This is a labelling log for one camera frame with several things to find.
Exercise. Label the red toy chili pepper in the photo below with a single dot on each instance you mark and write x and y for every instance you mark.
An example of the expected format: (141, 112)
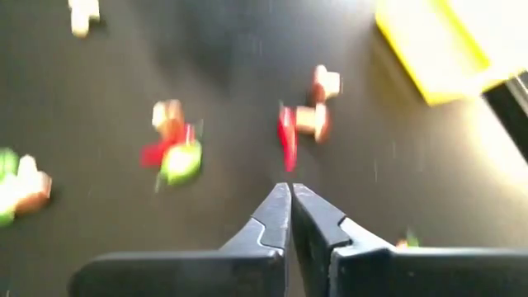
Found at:
(154, 154)
(288, 140)

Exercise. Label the yellow plastic basket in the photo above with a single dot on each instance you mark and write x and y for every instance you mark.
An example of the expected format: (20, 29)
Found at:
(433, 49)

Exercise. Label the green toy bell pepper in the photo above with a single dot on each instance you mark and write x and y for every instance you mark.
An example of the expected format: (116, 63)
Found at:
(181, 163)
(6, 163)

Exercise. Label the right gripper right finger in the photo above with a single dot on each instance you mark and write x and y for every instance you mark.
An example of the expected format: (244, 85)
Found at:
(321, 247)

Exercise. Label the black table mat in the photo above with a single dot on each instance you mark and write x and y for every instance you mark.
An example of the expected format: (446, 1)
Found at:
(231, 62)

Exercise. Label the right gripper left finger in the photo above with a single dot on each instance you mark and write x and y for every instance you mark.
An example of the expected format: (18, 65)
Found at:
(264, 247)

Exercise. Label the green white toy bok choy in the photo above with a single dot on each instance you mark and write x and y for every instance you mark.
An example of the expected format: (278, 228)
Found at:
(5, 206)

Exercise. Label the black aluminium table frame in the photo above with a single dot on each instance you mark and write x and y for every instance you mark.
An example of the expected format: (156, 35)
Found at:
(511, 111)

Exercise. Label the toy mushroom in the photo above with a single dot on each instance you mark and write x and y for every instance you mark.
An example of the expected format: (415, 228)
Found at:
(82, 18)
(167, 115)
(33, 189)
(401, 244)
(326, 84)
(313, 121)

